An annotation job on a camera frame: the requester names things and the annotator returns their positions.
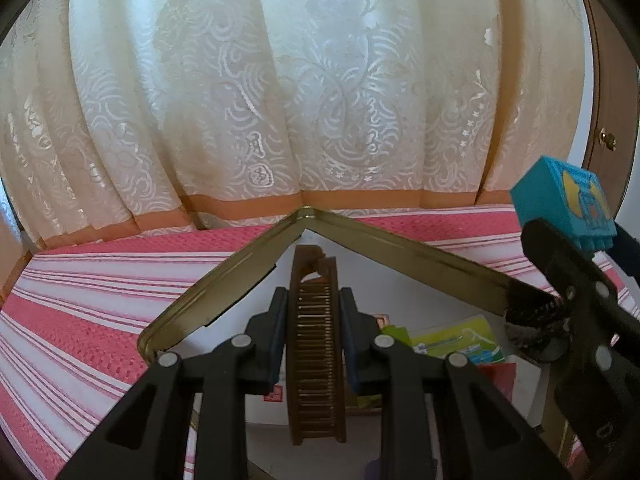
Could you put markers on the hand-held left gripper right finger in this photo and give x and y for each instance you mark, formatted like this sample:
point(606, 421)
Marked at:
point(350, 340)

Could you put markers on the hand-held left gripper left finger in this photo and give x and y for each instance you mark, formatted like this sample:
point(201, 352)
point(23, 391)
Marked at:
point(279, 340)

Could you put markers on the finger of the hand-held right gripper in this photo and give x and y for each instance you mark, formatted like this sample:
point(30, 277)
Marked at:
point(629, 255)
point(550, 252)

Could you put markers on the brown comb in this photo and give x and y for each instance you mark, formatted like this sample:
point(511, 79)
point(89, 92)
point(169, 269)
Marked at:
point(315, 335)

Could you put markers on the blue toy block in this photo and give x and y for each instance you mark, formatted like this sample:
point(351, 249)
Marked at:
point(545, 195)

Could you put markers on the black sequined hair clip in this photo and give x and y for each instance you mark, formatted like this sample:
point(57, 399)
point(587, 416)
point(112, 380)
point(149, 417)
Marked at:
point(525, 315)

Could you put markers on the gold metal tin box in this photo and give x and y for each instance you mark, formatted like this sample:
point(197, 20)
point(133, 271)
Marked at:
point(240, 280)

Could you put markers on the pink box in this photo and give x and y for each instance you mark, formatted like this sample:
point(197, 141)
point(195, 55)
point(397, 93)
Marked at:
point(382, 321)

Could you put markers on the green packet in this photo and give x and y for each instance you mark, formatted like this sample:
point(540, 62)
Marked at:
point(450, 337)

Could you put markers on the red card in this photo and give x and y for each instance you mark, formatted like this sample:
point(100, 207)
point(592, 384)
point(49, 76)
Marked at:
point(500, 375)

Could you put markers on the brass door knob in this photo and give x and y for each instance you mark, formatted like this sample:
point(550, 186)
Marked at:
point(607, 139)

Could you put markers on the brown wooden door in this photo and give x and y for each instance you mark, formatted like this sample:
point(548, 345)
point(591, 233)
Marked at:
point(615, 85)

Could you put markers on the cream patterned curtain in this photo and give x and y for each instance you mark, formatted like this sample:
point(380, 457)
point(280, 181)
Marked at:
point(300, 85)

